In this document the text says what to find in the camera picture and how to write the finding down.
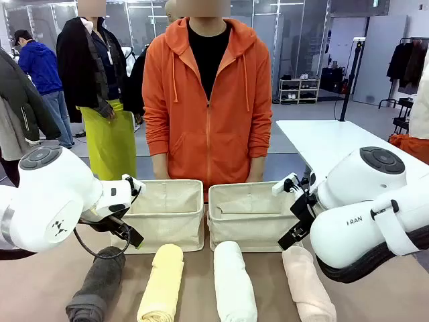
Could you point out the beige fabric basket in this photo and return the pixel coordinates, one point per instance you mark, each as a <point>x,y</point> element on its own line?
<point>248,231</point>
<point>161,231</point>

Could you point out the clothes rack with dark coats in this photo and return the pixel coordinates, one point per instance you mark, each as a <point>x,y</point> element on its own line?
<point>405,63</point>

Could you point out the white mannequin torso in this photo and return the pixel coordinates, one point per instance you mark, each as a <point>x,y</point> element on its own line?
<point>127,53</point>

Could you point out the grey towel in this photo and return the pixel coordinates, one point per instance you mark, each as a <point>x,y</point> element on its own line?
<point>97,285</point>

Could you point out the person in orange hoodie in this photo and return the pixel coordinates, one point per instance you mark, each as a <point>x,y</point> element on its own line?
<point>207,134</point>

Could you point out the white towel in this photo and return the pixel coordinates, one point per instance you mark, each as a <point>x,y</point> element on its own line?
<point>233,285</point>

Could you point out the pink towel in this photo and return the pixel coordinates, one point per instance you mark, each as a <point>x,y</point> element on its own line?
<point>308,288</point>

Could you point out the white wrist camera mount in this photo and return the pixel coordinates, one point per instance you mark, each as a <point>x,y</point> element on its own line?
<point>279,188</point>
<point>129,179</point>

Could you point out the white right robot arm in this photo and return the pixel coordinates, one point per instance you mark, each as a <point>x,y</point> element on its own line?
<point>352,228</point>

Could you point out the person in blue jacket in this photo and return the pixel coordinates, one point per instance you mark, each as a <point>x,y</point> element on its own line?
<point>37,67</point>

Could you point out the person in cream and orange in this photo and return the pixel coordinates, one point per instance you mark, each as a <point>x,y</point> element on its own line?
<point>420,117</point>

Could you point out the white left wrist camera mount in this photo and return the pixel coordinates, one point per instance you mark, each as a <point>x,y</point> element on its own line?
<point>129,179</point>

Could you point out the person's left hand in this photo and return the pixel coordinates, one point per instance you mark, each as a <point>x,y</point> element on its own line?
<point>257,167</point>

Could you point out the person's right hand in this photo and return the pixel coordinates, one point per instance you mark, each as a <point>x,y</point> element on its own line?
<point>161,167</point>

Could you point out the person black coat yellow skirt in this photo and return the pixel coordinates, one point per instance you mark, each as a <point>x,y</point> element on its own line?
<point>107,141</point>

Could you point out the black camera stand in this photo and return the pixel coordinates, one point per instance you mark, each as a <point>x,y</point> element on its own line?
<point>348,87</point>

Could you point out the white table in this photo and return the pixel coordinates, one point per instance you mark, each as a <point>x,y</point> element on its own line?
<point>318,141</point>

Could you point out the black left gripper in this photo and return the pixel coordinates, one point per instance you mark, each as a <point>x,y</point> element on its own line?
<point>114,224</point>

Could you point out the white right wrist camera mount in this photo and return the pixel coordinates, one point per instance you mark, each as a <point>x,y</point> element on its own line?
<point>279,188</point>

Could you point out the yellow towel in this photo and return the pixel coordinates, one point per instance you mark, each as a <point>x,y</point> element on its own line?
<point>161,285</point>

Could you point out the person in dark puffer jacket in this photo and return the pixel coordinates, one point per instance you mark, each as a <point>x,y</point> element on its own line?
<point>16,100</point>

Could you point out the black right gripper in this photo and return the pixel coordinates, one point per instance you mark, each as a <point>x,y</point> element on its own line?
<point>301,209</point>

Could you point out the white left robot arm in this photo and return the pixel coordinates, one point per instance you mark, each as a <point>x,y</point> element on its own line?
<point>50,188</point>

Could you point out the bald person in black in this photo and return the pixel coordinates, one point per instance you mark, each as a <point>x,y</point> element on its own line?
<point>135,84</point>

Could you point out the black bags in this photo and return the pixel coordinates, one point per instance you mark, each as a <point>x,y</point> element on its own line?
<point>332,78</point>

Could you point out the white shoe rack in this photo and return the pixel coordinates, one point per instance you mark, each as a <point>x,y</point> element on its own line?
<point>298,90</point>

